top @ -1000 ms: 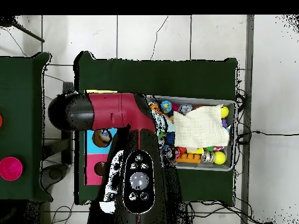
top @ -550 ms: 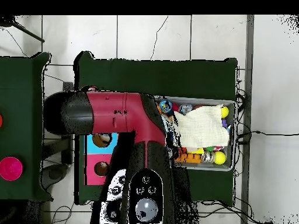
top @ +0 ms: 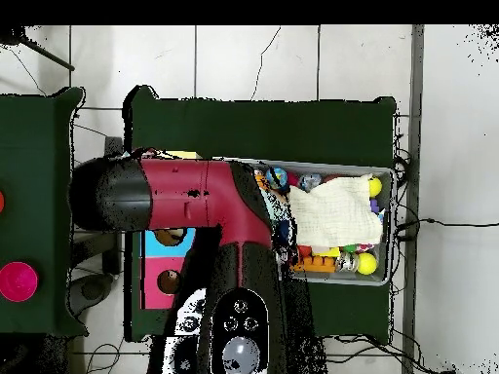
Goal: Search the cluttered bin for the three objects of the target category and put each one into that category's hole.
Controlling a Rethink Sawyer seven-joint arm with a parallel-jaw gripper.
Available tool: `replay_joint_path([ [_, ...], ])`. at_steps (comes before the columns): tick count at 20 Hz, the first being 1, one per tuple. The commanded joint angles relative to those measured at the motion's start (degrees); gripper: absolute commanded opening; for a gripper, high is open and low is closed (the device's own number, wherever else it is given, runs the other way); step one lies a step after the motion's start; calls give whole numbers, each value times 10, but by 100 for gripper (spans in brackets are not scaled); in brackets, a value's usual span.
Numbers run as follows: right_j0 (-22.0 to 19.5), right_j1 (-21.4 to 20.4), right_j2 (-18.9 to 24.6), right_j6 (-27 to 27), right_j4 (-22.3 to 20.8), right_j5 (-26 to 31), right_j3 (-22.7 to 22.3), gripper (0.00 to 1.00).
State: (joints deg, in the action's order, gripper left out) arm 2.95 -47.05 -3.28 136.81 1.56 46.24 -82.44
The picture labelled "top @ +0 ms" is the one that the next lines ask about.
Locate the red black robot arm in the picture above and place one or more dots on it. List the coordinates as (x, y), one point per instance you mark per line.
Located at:
(187, 202)

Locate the wooden box with three holes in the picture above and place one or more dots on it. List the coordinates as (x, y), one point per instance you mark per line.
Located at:
(160, 273)

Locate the shallow clear mesh bin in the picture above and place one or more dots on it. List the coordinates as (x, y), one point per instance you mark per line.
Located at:
(382, 269)

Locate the blue globe ball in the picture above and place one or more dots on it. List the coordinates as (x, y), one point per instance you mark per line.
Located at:
(277, 178)

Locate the cream waffle cloth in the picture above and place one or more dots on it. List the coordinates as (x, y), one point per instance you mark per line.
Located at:
(335, 210)

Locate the orange toy brick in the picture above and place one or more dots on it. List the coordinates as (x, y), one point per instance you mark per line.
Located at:
(316, 263)

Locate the crushed silver drink can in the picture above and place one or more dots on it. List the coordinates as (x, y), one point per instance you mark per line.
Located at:
(346, 262)

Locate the yellow ball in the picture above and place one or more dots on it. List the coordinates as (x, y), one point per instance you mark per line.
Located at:
(366, 263)

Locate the grey round base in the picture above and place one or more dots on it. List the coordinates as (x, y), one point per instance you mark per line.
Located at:
(92, 294)

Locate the green cloth side table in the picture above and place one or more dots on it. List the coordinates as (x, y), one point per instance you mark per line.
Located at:
(35, 156)

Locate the pink round disc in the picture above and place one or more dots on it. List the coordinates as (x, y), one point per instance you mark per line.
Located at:
(17, 282)

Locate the black stand pole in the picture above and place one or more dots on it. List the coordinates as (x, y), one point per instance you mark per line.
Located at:
(9, 36)

